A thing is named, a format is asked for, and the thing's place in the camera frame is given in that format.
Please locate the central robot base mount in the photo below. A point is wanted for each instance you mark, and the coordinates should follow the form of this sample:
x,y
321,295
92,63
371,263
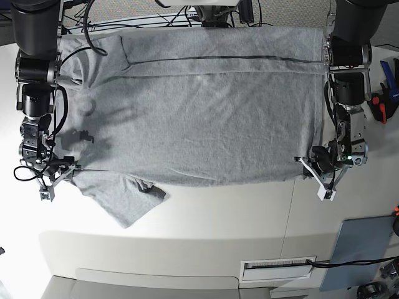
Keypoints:
x,y
213,16

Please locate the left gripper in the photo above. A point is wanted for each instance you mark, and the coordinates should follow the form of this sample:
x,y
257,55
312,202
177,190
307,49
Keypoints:
x,y
333,157

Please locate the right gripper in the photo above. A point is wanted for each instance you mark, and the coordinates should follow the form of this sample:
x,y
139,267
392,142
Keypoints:
x,y
40,158

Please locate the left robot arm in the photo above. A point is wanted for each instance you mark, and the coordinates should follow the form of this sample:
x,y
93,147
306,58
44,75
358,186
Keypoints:
x,y
350,25

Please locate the grey T-shirt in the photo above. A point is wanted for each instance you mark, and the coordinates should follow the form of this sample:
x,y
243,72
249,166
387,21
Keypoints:
x,y
189,107

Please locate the black device at bottom right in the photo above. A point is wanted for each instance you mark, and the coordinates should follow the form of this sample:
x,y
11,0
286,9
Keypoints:
x,y
371,290

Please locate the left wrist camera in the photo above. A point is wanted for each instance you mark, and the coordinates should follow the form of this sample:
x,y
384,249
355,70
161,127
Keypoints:
x,y
326,194

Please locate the orange black tool right edge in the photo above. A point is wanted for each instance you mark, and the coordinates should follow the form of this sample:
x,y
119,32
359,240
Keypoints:
x,y
395,225

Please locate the blue clamp with orange trigger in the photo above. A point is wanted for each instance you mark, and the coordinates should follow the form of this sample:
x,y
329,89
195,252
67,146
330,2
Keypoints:
x,y
384,105

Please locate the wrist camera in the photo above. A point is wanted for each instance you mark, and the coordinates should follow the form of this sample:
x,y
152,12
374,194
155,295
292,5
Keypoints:
x,y
47,194
326,194

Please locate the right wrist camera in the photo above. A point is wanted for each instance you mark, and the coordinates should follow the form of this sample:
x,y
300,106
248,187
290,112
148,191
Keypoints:
x,y
47,194

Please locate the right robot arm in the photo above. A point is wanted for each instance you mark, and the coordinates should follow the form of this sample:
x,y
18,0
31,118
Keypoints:
x,y
37,29

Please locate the blue-grey tablet board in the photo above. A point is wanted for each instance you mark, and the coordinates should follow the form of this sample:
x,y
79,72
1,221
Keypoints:
x,y
358,239

